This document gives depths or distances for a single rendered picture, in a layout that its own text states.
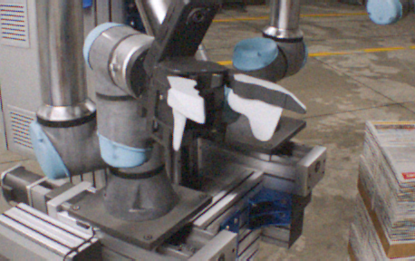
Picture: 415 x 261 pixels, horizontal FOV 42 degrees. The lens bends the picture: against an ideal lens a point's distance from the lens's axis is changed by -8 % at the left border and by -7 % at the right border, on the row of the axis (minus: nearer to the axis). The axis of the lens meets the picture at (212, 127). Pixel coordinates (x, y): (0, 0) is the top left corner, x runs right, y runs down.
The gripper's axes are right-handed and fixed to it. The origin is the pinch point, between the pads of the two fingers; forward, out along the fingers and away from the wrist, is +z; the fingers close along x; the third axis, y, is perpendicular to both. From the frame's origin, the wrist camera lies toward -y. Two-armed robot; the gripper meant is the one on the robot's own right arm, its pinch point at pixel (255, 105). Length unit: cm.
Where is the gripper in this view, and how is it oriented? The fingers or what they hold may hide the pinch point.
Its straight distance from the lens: 51.7
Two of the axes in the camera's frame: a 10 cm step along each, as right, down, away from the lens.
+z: 5.3, 3.3, -7.8
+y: -1.2, 9.4, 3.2
